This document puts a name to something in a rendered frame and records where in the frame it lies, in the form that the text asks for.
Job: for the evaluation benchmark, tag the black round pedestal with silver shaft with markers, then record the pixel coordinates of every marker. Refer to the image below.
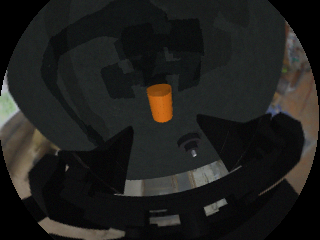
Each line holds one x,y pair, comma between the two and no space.
189,143

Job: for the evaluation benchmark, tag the orange knob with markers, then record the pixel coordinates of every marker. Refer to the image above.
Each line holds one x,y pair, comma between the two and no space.
160,102

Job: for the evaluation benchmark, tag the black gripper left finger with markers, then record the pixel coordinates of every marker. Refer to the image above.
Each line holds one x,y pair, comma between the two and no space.
108,162

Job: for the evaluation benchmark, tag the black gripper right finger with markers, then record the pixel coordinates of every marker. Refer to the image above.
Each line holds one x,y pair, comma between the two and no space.
230,139

